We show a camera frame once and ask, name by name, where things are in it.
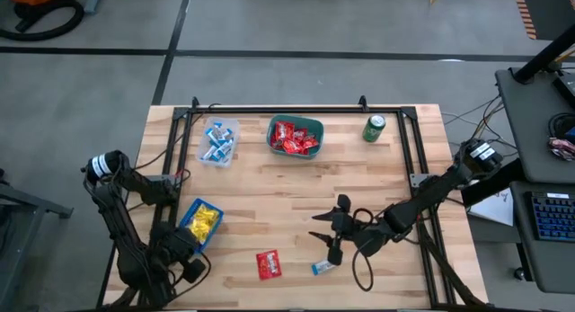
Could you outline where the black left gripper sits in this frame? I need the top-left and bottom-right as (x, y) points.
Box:
(155, 224), (207, 285)

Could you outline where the clear plastic container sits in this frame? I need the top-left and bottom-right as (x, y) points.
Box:
(195, 116), (240, 169)

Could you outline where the floor cable bundle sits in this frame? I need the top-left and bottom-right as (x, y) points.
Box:
(440, 94), (518, 152)

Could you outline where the teal plastic bin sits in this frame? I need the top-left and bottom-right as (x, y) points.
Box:
(265, 113), (325, 160)

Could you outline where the dark grey side table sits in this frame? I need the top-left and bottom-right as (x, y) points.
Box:
(0, 167), (75, 312)

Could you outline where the blue plastic basket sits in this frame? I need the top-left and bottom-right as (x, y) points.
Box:
(178, 197), (225, 254)

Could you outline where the dark mat with striped edge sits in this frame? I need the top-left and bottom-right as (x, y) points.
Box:
(511, 0), (575, 41)

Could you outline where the black coiled cable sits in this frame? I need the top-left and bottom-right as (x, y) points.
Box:
(547, 111), (575, 140)

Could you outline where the grey desk top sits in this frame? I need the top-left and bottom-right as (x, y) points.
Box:
(494, 67), (575, 185)
(509, 180), (575, 295)

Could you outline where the black aluminium table frame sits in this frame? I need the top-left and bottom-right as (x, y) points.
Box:
(96, 95), (489, 311)

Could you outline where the green soda can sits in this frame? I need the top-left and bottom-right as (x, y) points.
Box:
(361, 112), (387, 144)

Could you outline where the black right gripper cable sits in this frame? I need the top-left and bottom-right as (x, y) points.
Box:
(351, 207), (376, 292)

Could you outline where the white paper sheet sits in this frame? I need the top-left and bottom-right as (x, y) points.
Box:
(466, 176), (515, 227)

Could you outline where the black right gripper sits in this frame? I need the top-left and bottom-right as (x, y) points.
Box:
(307, 193), (363, 266)

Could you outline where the black diagonal pole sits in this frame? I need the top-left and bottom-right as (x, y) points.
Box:
(513, 22), (575, 85)

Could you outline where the black vacuum hose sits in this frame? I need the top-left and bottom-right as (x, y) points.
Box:
(0, 0), (85, 42)

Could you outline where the black laptop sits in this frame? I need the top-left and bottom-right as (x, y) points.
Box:
(553, 71), (575, 109)

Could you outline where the pink candy bag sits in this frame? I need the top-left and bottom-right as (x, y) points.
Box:
(546, 137), (575, 163)

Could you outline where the backlit black keyboard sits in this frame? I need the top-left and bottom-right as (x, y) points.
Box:
(529, 191), (575, 244)

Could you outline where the black desk support beam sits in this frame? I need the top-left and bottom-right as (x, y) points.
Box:
(460, 161), (526, 209)

